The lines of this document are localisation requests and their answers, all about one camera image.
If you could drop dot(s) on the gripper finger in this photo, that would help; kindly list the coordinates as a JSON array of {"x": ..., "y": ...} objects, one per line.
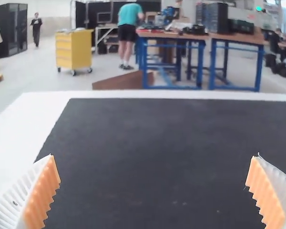
[
  {"x": 26, "y": 198},
  {"x": 271, "y": 195}
]

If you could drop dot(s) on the black mat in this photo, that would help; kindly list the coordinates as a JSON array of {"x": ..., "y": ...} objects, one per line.
[{"x": 157, "y": 155}]

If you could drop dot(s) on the black bag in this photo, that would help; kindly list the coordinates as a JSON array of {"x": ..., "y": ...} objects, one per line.
[{"x": 282, "y": 70}]

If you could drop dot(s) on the blue workbench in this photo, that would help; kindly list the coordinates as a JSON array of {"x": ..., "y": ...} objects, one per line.
[
  {"x": 236, "y": 62},
  {"x": 171, "y": 59}
]

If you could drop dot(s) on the brown cardboard sheet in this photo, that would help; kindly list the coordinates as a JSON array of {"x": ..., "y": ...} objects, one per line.
[{"x": 119, "y": 82}]

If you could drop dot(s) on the person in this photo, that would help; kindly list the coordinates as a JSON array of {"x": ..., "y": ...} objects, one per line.
[
  {"x": 36, "y": 28},
  {"x": 127, "y": 28},
  {"x": 276, "y": 43}
]

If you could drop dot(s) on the yellow wheeled cart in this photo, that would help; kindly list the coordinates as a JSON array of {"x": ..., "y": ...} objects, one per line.
[{"x": 72, "y": 50}]

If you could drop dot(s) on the black cabinet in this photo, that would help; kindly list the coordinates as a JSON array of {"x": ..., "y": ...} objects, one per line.
[{"x": 9, "y": 31}]

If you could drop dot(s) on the dark green case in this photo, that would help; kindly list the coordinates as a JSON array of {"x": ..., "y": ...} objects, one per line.
[{"x": 242, "y": 26}]

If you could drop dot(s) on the drawer organizer cabinet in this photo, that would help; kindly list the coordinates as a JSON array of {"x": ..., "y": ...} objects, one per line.
[{"x": 213, "y": 17}]

